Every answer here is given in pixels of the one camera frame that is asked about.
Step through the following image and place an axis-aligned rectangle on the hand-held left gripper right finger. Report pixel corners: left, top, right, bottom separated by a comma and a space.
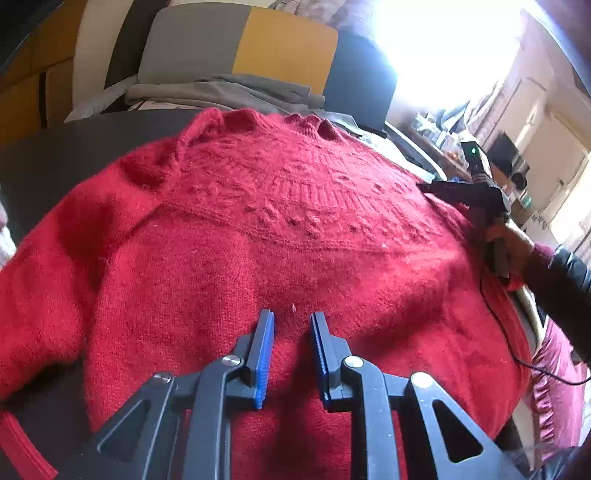
309, 311, 527, 480

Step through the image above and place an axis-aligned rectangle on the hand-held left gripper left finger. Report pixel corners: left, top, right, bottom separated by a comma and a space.
60, 309, 278, 480

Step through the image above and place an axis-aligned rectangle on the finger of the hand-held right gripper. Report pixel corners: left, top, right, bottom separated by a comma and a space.
417, 181, 474, 205

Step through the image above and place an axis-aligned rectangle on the red knitted sweater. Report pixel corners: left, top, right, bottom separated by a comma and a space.
0, 109, 532, 480

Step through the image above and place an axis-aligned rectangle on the pile of grey clothes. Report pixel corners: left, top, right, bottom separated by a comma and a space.
124, 74, 327, 112

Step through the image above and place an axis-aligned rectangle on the person's right hand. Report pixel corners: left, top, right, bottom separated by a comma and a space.
484, 217, 536, 280

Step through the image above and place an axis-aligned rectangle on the cluttered wooden shelf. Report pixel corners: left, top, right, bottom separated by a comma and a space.
406, 108, 532, 215

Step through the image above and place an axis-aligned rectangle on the black monitor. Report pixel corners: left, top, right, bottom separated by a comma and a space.
488, 133, 519, 166

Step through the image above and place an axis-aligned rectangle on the black cushion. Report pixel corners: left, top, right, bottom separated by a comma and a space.
322, 30, 399, 134

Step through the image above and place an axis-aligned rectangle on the grey and yellow cushion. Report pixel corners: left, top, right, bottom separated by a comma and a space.
137, 6, 341, 96

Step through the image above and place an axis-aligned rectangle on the white cloth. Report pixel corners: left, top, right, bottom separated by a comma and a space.
0, 185, 18, 269

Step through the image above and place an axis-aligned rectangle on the black cable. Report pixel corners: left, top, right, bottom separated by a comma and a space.
479, 272, 591, 385

